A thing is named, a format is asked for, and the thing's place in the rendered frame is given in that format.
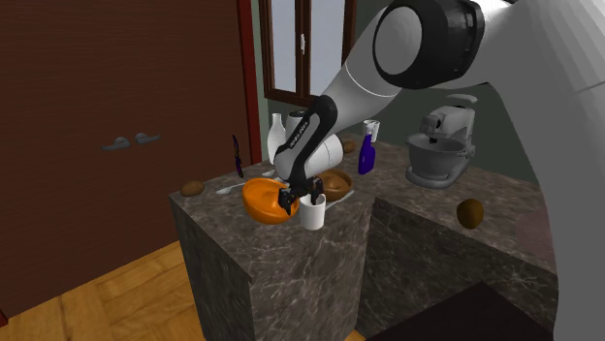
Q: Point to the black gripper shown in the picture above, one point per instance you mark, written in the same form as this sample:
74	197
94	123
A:
305	188

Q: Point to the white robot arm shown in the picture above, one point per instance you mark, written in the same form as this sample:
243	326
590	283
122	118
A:
529	56

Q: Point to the plain white cup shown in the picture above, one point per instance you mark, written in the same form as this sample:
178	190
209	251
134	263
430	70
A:
313	217

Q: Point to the brown wooden bowl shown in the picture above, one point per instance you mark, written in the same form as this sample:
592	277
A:
338	186

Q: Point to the orange bowl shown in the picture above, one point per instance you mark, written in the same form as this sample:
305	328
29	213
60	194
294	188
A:
264	203

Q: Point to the silver knife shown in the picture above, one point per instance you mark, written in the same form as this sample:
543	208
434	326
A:
341	199

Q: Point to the small silver spoon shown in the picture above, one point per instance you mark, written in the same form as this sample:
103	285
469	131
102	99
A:
269	173

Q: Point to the white vase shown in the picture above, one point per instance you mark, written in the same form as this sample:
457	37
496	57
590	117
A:
275	139

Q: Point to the small brown potato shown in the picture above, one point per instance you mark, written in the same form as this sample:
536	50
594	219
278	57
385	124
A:
349	147

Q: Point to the blue spray bottle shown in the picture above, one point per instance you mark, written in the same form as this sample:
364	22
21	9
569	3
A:
366	158

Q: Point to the purple and black peeler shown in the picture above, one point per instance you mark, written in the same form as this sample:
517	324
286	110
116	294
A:
237	156

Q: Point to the grey stand mixer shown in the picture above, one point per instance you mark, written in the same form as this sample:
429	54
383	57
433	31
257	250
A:
437	156

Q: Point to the brown framed window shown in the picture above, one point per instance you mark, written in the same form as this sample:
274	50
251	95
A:
307	47

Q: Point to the brown kiwi fruit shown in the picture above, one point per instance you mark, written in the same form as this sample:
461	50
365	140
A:
470	213

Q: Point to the brown double door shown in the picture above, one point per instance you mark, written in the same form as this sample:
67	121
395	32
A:
118	85

